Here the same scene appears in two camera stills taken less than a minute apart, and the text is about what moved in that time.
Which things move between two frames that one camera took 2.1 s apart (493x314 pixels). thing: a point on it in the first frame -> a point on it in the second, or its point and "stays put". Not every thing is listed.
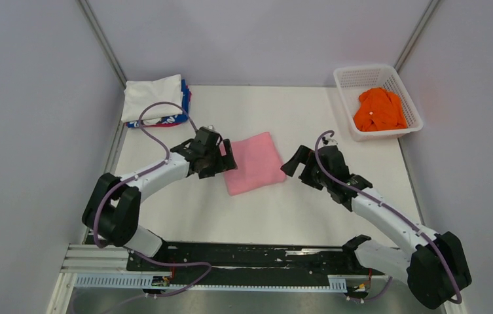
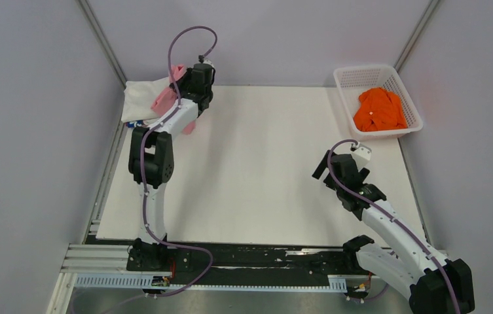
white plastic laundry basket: [351, 81] stays put
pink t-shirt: [258, 165] -> [170, 95]
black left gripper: [224, 161] -> [187, 76]
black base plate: [208, 264] stays put
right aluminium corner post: [414, 36] stays put
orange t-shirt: [379, 109] stays put
